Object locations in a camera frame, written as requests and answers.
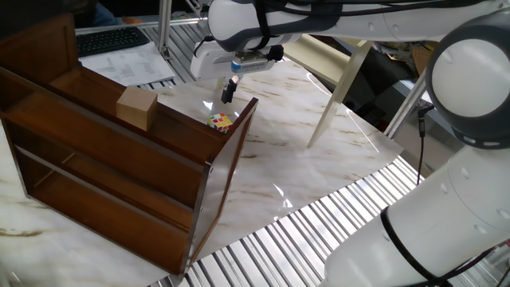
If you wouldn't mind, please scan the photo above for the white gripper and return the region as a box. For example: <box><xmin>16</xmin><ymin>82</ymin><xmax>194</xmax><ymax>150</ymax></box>
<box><xmin>190</xmin><ymin>38</ymin><xmax>241</xmax><ymax>105</ymax></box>

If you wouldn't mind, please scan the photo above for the multicolour Rubik's cube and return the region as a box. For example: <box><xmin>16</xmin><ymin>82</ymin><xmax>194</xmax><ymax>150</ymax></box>
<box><xmin>206</xmin><ymin>112</ymin><xmax>234</xmax><ymax>135</ymax></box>

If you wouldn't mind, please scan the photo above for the cream white shelf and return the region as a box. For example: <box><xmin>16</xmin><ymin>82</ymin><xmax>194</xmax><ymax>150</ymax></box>
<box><xmin>216</xmin><ymin>33</ymin><xmax>375</xmax><ymax>149</ymax></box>

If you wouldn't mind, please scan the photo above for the brown wooden shelf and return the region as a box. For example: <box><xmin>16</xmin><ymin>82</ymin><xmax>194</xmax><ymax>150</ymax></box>
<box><xmin>0</xmin><ymin>12</ymin><xmax>260</xmax><ymax>277</ymax></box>

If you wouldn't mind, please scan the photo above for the marble pattern table sheet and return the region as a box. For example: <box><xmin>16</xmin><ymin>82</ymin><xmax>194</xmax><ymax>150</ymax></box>
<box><xmin>0</xmin><ymin>59</ymin><xmax>404</xmax><ymax>287</ymax></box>

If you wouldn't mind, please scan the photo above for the light wooden block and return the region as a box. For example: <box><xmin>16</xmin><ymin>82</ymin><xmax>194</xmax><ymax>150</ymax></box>
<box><xmin>116</xmin><ymin>85</ymin><xmax>159</xmax><ymax>132</ymax></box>

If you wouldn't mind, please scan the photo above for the printed paper sheet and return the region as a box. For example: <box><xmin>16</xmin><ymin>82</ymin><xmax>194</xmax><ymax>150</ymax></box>
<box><xmin>78</xmin><ymin>41</ymin><xmax>177</xmax><ymax>88</ymax></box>

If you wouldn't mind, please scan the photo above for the black keyboard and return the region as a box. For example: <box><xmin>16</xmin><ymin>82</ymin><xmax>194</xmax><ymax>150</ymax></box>
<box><xmin>75</xmin><ymin>26</ymin><xmax>151</xmax><ymax>58</ymax></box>

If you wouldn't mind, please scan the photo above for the blue clothed person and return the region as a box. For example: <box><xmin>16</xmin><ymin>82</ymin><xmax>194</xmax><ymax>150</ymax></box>
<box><xmin>73</xmin><ymin>0</ymin><xmax>120</xmax><ymax>29</ymax></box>

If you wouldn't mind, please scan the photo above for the brown cardboard box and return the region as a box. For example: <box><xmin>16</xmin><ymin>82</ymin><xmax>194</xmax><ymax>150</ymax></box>
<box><xmin>410</xmin><ymin>41</ymin><xmax>439</xmax><ymax>77</ymax></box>

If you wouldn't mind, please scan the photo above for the silver wrist camera blue end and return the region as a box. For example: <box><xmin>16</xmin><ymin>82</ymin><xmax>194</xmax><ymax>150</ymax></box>
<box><xmin>230</xmin><ymin>54</ymin><xmax>276</xmax><ymax>76</ymax></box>

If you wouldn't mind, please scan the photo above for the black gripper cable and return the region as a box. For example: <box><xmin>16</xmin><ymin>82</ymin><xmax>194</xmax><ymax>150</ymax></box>
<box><xmin>193</xmin><ymin>34</ymin><xmax>217</xmax><ymax>57</ymax></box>

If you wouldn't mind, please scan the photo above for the black braided camera cable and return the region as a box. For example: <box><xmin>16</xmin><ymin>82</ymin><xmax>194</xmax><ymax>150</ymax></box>
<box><xmin>254</xmin><ymin>0</ymin><xmax>510</xmax><ymax>287</ymax></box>

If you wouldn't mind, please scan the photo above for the aluminium frame post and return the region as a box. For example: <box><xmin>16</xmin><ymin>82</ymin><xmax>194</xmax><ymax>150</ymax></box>
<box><xmin>157</xmin><ymin>0</ymin><xmax>173</xmax><ymax>61</ymax></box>
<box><xmin>384</xmin><ymin>71</ymin><xmax>430</xmax><ymax>139</ymax></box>

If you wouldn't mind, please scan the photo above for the thin black hanging cable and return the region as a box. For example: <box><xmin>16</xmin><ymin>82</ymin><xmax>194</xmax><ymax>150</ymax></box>
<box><xmin>416</xmin><ymin>101</ymin><xmax>435</xmax><ymax>187</ymax></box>

